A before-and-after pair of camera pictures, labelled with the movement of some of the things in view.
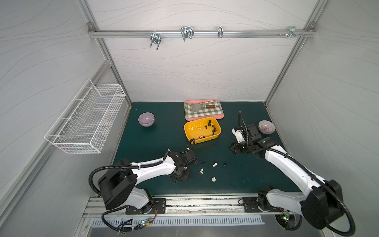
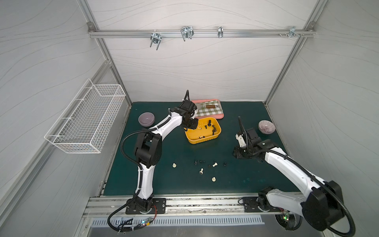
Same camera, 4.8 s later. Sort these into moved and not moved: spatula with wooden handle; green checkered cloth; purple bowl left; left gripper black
Moved: left gripper black
Not moved: purple bowl left; green checkered cloth; spatula with wooden handle
